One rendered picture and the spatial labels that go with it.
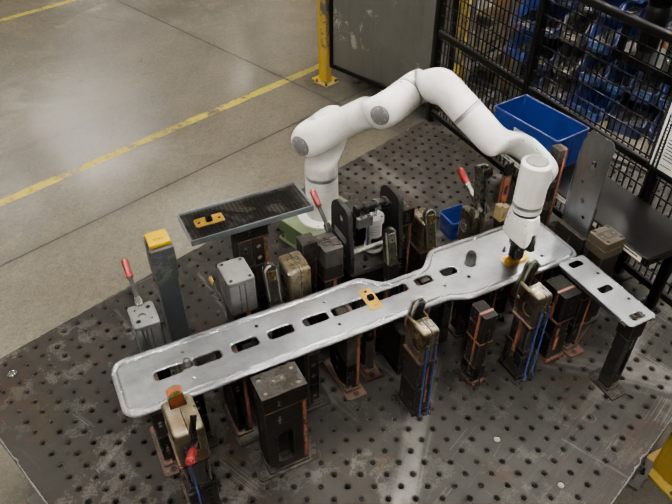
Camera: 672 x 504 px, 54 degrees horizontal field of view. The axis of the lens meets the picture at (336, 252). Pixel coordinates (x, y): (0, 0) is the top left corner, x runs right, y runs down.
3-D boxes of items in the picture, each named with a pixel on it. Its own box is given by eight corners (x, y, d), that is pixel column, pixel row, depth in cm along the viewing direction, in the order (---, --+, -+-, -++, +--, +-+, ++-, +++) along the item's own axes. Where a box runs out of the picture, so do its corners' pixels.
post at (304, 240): (306, 340, 212) (302, 245, 186) (300, 329, 216) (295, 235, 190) (320, 334, 214) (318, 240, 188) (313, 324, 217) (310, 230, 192)
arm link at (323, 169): (297, 176, 233) (293, 118, 217) (329, 151, 244) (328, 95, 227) (323, 188, 228) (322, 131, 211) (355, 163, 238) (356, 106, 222)
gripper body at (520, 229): (504, 201, 186) (498, 232, 193) (528, 220, 179) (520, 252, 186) (525, 194, 188) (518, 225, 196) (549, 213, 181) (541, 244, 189)
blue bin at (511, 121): (550, 174, 226) (558, 141, 218) (488, 136, 246) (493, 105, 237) (582, 160, 233) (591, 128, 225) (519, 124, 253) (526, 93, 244)
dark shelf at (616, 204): (644, 268, 194) (647, 260, 192) (466, 130, 255) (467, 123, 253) (696, 246, 202) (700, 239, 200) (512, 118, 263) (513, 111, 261)
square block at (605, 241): (578, 329, 216) (607, 245, 193) (561, 313, 221) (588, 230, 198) (596, 321, 219) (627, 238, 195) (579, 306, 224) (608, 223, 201)
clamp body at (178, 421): (193, 530, 164) (169, 449, 141) (176, 482, 174) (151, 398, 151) (233, 512, 168) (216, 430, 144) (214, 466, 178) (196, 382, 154)
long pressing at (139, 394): (128, 431, 152) (126, 427, 151) (107, 364, 168) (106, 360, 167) (581, 257, 200) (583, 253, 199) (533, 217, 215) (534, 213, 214)
